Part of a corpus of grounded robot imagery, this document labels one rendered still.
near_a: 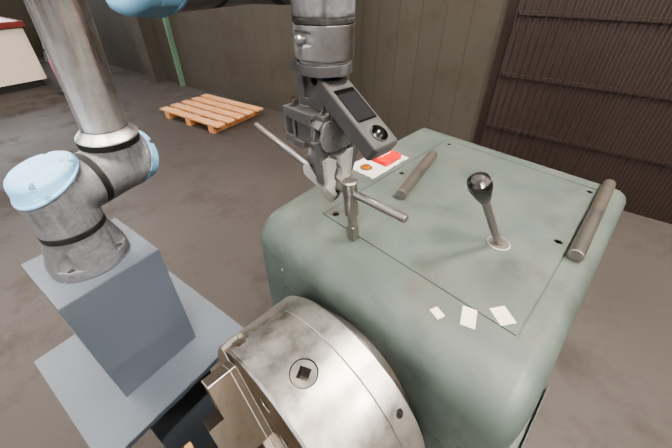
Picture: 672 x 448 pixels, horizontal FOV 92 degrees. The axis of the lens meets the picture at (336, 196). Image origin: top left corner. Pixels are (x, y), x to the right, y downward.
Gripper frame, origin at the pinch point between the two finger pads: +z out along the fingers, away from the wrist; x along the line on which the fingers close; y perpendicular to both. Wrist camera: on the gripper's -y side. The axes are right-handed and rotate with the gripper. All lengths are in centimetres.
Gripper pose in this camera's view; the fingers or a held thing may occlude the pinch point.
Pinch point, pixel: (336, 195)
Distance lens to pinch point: 51.5
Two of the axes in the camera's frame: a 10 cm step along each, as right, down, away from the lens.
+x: -7.1, 4.0, -5.8
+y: -7.1, -4.0, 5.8
